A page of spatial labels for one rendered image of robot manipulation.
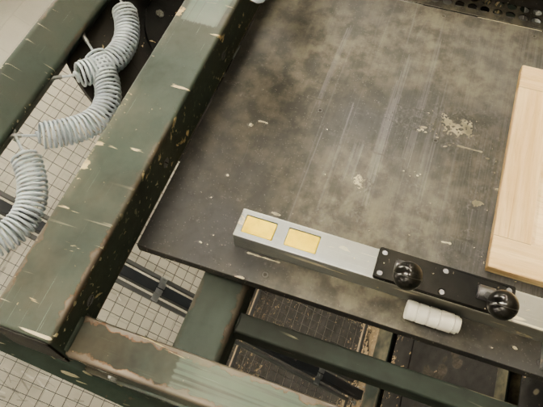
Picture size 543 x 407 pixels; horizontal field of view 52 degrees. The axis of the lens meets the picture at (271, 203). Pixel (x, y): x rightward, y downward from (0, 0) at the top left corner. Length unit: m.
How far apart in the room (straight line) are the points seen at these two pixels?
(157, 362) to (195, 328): 0.12
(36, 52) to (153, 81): 0.53
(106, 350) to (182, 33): 0.56
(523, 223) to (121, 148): 0.65
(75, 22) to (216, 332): 0.92
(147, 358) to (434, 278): 0.42
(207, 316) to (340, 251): 0.23
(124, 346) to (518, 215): 0.64
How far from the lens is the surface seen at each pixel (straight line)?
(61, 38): 1.49
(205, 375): 0.78
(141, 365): 0.80
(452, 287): 0.85
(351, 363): 0.89
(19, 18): 6.33
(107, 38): 1.60
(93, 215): 0.85
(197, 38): 1.04
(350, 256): 0.85
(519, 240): 0.95
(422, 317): 0.85
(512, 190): 1.00
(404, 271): 0.72
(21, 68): 1.43
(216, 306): 0.90
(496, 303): 0.74
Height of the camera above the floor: 1.95
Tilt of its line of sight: 19 degrees down
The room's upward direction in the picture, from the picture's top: 58 degrees counter-clockwise
